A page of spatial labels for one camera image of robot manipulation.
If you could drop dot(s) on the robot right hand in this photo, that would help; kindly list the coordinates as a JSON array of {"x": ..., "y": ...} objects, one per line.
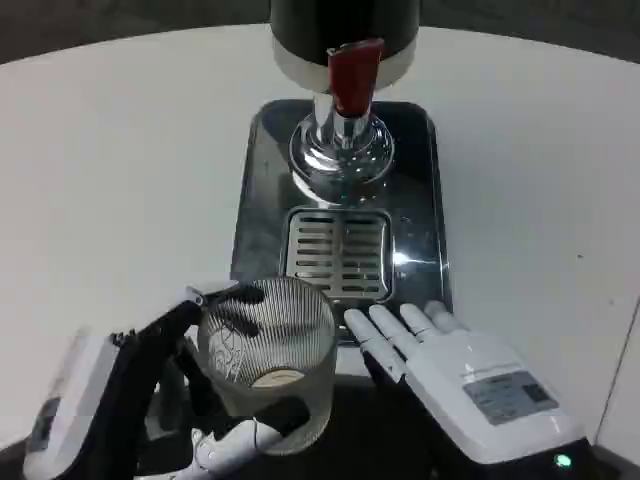
[{"x": 480, "y": 380}]

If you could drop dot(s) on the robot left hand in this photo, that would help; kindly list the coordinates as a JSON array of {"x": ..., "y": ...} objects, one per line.
[{"x": 100, "y": 380}]

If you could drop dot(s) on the clear ribbed glass cup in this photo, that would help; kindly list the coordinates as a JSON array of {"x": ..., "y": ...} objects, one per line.
[{"x": 270, "y": 360}]

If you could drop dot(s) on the steel drip grid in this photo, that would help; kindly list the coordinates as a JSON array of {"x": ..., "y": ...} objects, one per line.
[{"x": 337, "y": 255}]

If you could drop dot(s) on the steel drip tray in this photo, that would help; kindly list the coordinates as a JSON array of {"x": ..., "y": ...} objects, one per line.
[{"x": 340, "y": 210}]

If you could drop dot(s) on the black drink dispenser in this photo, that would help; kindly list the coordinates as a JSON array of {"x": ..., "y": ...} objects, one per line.
[{"x": 340, "y": 100}]

